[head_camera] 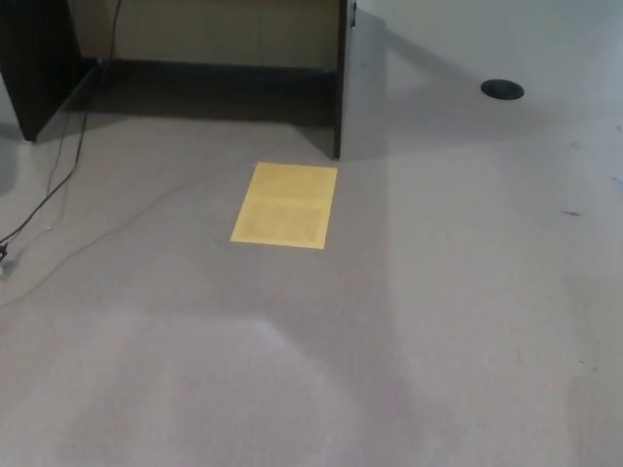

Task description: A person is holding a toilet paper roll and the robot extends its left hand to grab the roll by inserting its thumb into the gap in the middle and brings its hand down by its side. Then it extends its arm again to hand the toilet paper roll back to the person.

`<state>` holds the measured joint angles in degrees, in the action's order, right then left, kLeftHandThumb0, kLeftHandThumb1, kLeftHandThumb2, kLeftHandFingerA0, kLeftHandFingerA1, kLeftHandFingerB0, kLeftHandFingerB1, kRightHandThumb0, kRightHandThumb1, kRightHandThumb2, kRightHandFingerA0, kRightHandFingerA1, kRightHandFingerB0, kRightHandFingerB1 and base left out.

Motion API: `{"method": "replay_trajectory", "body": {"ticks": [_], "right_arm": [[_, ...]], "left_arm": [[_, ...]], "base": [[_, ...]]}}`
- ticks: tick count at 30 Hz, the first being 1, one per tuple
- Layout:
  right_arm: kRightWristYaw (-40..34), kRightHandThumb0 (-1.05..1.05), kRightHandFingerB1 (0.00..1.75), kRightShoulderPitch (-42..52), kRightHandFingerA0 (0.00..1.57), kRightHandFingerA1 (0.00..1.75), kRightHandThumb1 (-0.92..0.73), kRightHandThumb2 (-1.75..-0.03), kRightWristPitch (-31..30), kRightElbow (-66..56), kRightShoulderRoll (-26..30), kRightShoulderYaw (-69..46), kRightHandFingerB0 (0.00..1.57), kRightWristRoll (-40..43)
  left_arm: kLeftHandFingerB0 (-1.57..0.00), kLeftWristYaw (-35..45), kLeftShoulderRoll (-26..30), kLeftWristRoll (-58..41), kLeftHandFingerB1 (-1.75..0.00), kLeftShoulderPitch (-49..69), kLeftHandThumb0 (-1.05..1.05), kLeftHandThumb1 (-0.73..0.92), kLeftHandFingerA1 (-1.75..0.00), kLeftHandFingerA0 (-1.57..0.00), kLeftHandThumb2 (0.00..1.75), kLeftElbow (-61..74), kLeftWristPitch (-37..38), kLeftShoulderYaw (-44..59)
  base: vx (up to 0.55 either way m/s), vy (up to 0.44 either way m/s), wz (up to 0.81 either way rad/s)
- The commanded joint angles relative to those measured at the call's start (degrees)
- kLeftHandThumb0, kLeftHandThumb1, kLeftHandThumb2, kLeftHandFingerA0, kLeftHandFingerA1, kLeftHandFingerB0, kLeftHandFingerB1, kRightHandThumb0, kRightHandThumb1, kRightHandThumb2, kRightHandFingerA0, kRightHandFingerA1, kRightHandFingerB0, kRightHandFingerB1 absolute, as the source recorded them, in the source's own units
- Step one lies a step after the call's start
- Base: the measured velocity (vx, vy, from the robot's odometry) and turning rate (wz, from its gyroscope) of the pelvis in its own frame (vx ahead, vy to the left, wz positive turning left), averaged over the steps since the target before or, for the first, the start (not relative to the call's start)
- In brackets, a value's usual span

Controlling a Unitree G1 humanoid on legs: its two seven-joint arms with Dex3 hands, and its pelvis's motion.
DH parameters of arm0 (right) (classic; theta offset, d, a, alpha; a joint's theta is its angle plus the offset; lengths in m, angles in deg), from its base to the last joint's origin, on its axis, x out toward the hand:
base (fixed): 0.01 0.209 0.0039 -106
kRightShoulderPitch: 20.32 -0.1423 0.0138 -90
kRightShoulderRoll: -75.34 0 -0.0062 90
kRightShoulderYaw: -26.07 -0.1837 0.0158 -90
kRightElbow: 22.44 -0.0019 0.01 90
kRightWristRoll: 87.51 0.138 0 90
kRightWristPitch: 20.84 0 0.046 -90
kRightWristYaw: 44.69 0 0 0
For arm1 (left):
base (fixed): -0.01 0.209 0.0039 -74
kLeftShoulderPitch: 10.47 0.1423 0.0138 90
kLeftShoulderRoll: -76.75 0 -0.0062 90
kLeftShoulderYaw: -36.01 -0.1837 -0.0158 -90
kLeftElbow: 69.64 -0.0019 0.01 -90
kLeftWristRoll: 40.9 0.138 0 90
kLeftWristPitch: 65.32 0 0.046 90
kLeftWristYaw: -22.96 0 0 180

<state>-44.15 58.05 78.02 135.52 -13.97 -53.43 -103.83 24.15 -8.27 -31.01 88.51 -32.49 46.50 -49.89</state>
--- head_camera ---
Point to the yellow paper sheet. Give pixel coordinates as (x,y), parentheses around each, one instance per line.
(284,204)

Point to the black round floor cap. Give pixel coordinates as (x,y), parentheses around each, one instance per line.
(502,89)

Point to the dark wood desk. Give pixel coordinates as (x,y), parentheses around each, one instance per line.
(29,63)

